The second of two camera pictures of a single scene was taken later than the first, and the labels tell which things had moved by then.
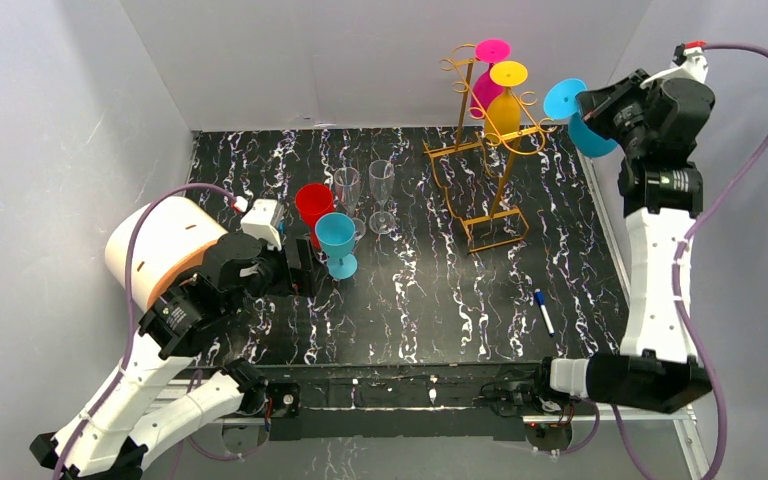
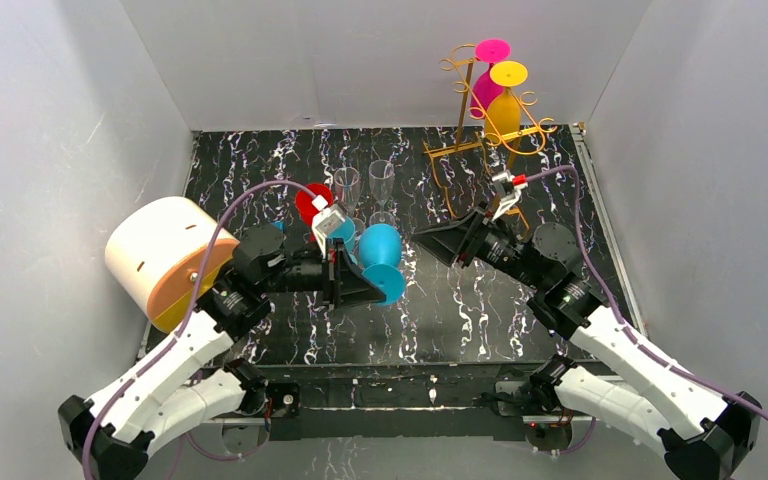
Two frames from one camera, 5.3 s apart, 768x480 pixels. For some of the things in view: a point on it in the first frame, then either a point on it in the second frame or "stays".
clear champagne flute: x=381 y=177 stays
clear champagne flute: x=346 y=180 stays
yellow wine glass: x=503 y=114 stays
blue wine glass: x=561 y=104 to x=381 y=251
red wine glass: x=313 y=201 stays
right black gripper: x=600 y=105 to x=466 y=238
